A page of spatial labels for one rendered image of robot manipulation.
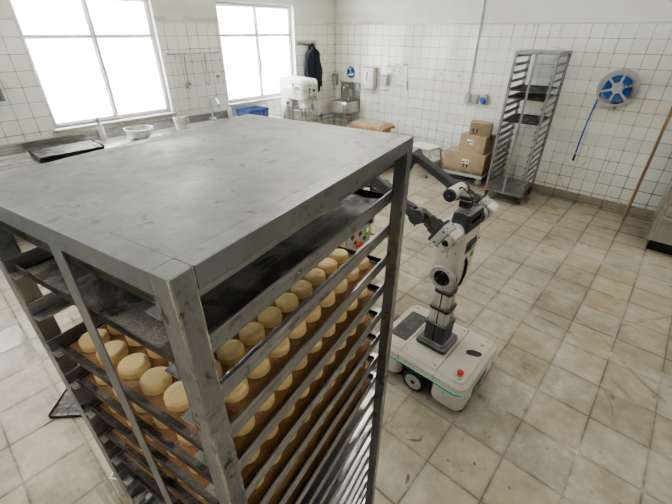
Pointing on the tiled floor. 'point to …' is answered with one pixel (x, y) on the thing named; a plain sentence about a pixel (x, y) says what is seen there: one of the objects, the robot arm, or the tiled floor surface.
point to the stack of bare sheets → (65, 407)
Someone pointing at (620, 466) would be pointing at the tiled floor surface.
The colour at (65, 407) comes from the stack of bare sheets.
